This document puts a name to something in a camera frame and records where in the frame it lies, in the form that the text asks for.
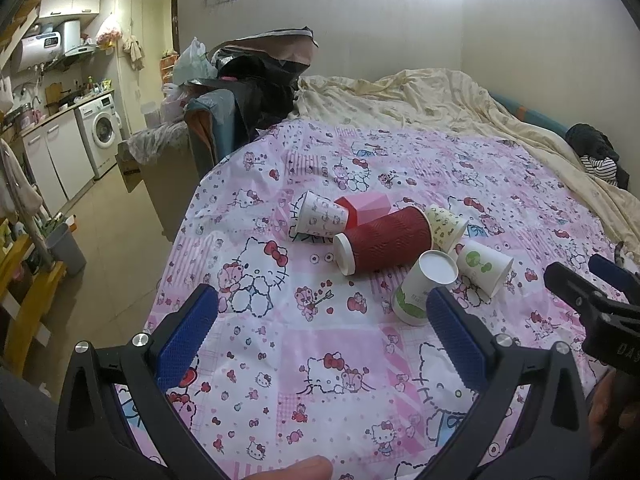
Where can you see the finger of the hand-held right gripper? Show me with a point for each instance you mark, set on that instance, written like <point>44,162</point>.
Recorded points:
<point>612,270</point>
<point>570,282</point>

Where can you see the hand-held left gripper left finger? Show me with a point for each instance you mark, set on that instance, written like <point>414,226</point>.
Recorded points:
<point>185,340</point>

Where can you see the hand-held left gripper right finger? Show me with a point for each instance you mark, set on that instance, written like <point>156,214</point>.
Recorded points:
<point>457,340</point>

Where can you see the white cup with green band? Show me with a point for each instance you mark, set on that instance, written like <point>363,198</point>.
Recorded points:
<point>425,287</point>

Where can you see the white cup with green tree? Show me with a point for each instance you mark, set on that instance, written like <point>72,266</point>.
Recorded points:
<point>485,265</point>

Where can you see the cream patterned paper cup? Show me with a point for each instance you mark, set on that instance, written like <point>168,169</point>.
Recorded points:
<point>445,225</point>

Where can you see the dark red ribbed cup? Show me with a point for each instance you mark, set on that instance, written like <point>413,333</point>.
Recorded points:
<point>387,237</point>

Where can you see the red faceted cup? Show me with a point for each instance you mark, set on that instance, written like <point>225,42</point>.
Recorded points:
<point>367,207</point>

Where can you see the white cup with cartoon print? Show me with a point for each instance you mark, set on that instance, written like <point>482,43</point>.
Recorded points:
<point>320,217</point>

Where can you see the person's right hand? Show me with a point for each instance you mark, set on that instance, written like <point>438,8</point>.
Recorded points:
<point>605,410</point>

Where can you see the person's left hand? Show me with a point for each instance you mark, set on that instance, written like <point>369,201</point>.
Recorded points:
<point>290,467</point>

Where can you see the striped garment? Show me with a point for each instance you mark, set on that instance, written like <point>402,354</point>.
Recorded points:
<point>600,167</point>

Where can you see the pink cartoon printed blanket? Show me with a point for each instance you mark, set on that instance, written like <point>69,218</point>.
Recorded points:
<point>300,360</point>

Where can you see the dark clothing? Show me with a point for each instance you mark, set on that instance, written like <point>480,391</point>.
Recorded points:
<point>592,140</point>

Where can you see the grey trash bin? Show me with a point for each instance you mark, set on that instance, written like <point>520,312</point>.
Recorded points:
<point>67,252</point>

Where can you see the yellow wooden rack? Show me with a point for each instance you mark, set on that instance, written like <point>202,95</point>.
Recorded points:
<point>22,305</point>

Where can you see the grey sofa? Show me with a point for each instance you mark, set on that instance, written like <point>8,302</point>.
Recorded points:
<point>160,170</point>

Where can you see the cardboard box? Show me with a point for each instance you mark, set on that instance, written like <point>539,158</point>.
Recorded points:
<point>129,172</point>

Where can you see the grey blue cloth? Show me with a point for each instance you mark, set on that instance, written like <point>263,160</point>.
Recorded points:
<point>210,125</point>

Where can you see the white base cabinet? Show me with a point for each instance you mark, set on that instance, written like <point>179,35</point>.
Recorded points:
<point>57,160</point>

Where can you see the cream duvet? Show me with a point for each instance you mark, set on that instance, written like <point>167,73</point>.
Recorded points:
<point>440,100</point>

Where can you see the white washing machine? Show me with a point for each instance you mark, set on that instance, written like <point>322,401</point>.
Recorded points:
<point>100,130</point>

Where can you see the pale hanging cloth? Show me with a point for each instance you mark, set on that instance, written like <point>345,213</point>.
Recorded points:
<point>17,180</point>

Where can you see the translucent plastic bag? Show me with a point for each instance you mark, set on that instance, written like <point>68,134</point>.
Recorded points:
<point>172,102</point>

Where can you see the tall white cabinet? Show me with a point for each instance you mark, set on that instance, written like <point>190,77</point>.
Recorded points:
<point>131,90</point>

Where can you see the black bag pile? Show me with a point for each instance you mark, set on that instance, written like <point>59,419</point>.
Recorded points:
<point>260,95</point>

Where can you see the white plastic bag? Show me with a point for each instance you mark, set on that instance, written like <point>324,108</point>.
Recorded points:
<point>192,62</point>

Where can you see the beige hanging towel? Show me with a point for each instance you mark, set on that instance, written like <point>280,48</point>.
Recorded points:
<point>134,52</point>

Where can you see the pink hanging bag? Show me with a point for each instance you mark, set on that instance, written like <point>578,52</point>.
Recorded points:
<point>109,32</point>

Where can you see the white water heater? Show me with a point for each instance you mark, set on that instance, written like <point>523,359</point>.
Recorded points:
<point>42,45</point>

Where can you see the white wall cabinets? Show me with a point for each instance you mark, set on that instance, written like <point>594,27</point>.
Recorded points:
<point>65,6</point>

